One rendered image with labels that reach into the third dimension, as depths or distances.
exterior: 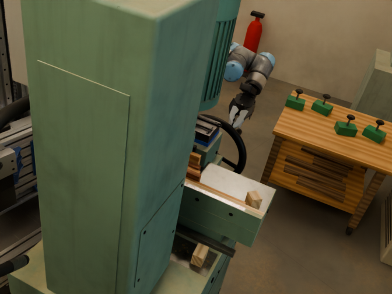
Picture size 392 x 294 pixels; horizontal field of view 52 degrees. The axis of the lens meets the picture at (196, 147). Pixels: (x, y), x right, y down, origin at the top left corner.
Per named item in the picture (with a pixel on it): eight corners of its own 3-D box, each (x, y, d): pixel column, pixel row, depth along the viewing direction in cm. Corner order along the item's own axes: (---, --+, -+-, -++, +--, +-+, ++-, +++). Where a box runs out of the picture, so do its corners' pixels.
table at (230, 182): (280, 186, 134) (285, 172, 131) (251, 248, 111) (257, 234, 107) (124, 122, 150) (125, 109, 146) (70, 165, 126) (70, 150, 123)
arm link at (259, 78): (267, 75, 154) (247, 69, 156) (262, 84, 152) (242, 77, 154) (265, 87, 161) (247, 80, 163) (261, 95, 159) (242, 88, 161)
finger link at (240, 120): (238, 137, 151) (248, 118, 154) (238, 130, 146) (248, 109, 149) (230, 135, 152) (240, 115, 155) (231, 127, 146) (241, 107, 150)
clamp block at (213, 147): (219, 154, 138) (224, 132, 133) (203, 175, 128) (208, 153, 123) (180, 138, 142) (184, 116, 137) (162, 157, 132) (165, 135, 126)
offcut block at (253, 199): (244, 201, 117) (247, 191, 115) (254, 200, 118) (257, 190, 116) (249, 210, 114) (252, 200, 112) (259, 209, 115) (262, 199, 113)
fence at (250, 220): (258, 230, 109) (263, 216, 105) (256, 234, 107) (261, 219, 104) (74, 148, 124) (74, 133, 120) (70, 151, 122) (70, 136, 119)
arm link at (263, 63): (254, 57, 166) (272, 67, 166) (244, 77, 162) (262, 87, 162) (261, 46, 159) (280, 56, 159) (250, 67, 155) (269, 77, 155)
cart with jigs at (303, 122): (359, 185, 283) (401, 107, 246) (353, 241, 239) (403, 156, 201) (270, 153, 298) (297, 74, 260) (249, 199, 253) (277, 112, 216)
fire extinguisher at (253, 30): (255, 72, 408) (270, 13, 373) (249, 79, 393) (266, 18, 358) (238, 66, 412) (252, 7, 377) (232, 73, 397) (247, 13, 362)
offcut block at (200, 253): (196, 251, 112) (198, 242, 110) (206, 255, 111) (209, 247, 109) (190, 263, 109) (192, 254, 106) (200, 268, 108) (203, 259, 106)
